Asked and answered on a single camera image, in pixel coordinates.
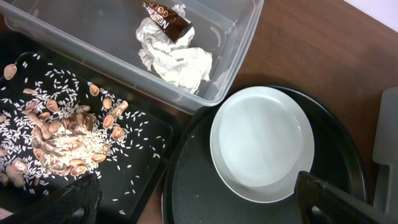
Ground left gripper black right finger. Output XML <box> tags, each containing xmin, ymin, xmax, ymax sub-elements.
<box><xmin>295</xmin><ymin>171</ymin><xmax>397</xmax><ymax>224</ymax></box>

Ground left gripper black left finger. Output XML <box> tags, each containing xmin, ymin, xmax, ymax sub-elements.
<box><xmin>1</xmin><ymin>174</ymin><xmax>101</xmax><ymax>224</ymax></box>

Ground light grey plate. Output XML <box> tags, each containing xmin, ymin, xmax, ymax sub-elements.
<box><xmin>210</xmin><ymin>86</ymin><xmax>315</xmax><ymax>203</ymax></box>

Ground white napkin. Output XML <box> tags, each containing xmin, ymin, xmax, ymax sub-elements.
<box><xmin>136</xmin><ymin>4</ymin><xmax>213</xmax><ymax>94</ymax></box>

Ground gold snack wrapper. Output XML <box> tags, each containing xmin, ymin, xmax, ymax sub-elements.
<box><xmin>141</xmin><ymin>0</ymin><xmax>193</xmax><ymax>42</ymax></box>

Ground grey dishwasher rack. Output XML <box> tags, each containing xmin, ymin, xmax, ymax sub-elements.
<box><xmin>372</xmin><ymin>87</ymin><xmax>397</xmax><ymax>219</ymax></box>

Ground clear plastic waste bin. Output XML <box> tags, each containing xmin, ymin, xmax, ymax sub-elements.
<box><xmin>1</xmin><ymin>0</ymin><xmax>264</xmax><ymax>113</ymax></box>

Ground food scraps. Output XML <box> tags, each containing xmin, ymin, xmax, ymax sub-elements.
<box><xmin>0</xmin><ymin>52</ymin><xmax>167</xmax><ymax>215</ymax></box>

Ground black rectangular tray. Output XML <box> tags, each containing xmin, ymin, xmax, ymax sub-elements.
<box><xmin>1</xmin><ymin>52</ymin><xmax>175</xmax><ymax>220</ymax></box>

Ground round black serving tray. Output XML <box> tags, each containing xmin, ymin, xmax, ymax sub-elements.
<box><xmin>162</xmin><ymin>85</ymin><xmax>370</xmax><ymax>223</ymax></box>

